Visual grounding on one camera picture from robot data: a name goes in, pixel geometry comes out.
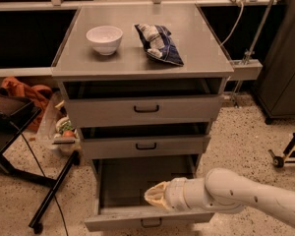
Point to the grey top drawer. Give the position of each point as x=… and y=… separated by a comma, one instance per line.
x=142, y=102

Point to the blue white chip bag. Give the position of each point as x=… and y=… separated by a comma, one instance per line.
x=158, y=44

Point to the grey bottom drawer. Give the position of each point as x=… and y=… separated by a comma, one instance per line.
x=121, y=184

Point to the grey drawer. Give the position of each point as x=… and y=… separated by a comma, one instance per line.
x=145, y=140
x=121, y=184
x=142, y=102

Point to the black wheeled tripod stand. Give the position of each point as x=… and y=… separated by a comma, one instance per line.
x=288, y=155

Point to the clear plastic bin with food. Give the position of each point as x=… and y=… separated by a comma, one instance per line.
x=56, y=131

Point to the white ceramic bowl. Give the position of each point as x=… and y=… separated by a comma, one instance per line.
x=105, y=40

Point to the grey middle drawer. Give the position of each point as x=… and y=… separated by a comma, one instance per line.
x=145, y=140

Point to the dark grey cabinet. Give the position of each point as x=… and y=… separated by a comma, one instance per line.
x=274, y=89

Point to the metal pole stand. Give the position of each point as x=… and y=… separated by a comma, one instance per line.
x=249, y=53

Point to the grey drawer cabinet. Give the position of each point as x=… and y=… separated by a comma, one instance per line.
x=201, y=54

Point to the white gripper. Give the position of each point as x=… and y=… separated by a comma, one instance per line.
x=174, y=193

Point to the orange brown bag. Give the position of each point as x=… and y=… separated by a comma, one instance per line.
x=40, y=95

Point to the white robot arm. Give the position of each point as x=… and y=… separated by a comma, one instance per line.
x=224, y=191

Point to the black side table stand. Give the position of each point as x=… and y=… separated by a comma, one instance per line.
x=16, y=114

